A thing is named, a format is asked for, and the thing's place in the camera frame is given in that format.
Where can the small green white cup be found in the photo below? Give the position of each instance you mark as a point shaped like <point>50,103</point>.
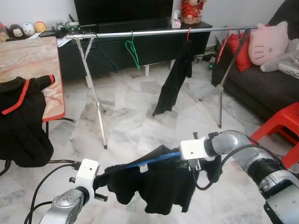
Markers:
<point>72,28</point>

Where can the metal clothes rack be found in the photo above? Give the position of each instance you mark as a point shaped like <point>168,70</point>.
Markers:
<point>159,32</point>

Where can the round white blue toy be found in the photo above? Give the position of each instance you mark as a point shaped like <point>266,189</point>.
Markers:
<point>28,29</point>

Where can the pink cat face pillow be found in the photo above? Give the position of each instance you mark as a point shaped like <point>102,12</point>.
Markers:
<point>268,44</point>

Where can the red plastic stool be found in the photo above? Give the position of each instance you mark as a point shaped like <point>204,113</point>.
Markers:
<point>282,123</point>

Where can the white pink tissue box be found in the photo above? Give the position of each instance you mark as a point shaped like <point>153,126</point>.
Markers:
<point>176,22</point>

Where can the black garment with green logo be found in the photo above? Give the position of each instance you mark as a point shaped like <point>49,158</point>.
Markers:
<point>163,186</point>

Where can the black flat television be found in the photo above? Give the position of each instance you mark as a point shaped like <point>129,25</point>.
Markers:
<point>124,10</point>

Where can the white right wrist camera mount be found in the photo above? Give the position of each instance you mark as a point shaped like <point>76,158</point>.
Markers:
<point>196,148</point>

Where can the black television console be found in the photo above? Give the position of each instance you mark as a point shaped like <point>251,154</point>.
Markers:
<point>154,51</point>

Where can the green plastic hanger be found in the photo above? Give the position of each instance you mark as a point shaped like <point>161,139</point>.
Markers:
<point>133,51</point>

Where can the plain black shirt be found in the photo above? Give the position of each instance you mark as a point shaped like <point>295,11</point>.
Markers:
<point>175,79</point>

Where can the red plastic hanger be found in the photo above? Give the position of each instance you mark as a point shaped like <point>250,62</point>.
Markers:
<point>222,46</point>

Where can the dark grey sofa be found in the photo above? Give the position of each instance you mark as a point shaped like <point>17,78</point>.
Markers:
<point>266,91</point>

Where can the black garment with red trim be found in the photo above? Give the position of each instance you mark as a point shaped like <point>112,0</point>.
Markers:
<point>23,130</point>

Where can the grey totoro plush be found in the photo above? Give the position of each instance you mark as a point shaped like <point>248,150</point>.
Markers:
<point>285,60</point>

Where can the blue plastic hanger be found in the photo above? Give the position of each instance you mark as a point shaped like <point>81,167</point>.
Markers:
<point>154,160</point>

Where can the pink plastic hanger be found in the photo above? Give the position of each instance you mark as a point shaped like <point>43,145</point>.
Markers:
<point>188,35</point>

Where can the round black white plush toy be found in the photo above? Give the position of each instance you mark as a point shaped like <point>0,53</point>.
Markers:
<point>16,31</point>

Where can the round orange toy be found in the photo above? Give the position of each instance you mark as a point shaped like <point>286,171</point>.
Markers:
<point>40,26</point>

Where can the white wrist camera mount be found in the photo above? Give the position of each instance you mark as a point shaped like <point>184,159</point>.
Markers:
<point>196,148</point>
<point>87,170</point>

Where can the red buddha statue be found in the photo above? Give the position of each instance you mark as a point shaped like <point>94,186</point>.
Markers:
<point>192,11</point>

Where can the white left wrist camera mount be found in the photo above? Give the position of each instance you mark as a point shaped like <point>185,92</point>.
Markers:
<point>87,170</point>

